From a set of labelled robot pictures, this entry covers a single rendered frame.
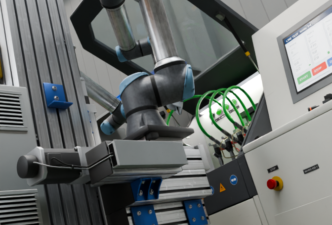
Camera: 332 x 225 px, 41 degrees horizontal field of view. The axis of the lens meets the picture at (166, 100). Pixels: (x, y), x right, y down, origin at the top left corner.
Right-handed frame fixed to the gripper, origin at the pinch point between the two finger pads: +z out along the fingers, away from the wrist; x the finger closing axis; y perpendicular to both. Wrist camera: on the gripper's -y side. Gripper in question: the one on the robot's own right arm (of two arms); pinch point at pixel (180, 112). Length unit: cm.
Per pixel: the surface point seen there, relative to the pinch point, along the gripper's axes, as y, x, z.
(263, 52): -35.8, 27.8, -18.5
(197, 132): -52, -43, -8
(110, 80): -171, -269, -174
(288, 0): -200, -28, -127
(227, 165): -2.9, 13.5, 30.0
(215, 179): -2.9, 5.2, 32.8
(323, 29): -33, 59, -10
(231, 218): -2.9, 6.9, 49.4
